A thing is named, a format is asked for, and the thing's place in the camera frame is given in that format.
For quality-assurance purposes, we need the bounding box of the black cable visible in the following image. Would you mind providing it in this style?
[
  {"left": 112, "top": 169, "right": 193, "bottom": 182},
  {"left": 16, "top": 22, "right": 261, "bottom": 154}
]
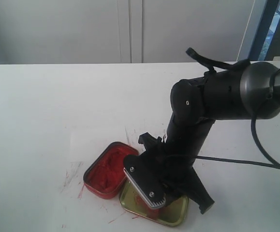
[{"left": 185, "top": 47, "right": 280, "bottom": 171}]

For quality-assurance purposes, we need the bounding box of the red ink tin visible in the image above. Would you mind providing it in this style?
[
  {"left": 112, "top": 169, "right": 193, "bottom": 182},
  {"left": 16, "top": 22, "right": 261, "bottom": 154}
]
[{"left": 83, "top": 142, "right": 139, "bottom": 200}]

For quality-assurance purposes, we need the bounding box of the red stamp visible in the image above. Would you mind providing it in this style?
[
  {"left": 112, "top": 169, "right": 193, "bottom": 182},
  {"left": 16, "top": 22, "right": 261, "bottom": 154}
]
[{"left": 143, "top": 203, "right": 159, "bottom": 218}]

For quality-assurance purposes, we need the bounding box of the gold tin lid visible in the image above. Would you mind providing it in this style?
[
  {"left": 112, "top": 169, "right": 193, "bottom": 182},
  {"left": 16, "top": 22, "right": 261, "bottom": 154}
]
[{"left": 119, "top": 181, "right": 189, "bottom": 227}]

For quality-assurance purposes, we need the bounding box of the black window frame post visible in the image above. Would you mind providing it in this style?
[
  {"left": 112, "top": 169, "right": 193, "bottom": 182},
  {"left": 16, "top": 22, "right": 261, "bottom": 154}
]
[{"left": 248, "top": 0, "right": 280, "bottom": 61}]

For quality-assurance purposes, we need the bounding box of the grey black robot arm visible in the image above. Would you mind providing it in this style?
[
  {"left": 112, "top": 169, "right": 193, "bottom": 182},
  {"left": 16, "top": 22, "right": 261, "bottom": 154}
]
[{"left": 133, "top": 61, "right": 280, "bottom": 213}]

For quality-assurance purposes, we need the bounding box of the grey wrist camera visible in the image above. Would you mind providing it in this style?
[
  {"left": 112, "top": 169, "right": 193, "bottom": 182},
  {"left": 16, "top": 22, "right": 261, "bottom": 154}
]
[{"left": 123, "top": 155, "right": 166, "bottom": 210}]

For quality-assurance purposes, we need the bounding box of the grey cabinet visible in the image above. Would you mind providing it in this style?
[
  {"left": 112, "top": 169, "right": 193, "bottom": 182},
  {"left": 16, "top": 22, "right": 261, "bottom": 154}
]
[{"left": 0, "top": 0, "right": 266, "bottom": 64}]

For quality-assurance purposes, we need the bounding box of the white paper sheet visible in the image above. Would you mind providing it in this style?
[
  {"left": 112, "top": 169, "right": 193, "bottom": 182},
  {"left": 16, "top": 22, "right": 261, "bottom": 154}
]
[{"left": 69, "top": 126, "right": 129, "bottom": 162}]

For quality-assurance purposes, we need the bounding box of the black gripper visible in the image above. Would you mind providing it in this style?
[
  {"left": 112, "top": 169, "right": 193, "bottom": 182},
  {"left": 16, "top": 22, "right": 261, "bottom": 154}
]
[{"left": 138, "top": 133, "right": 214, "bottom": 214}]

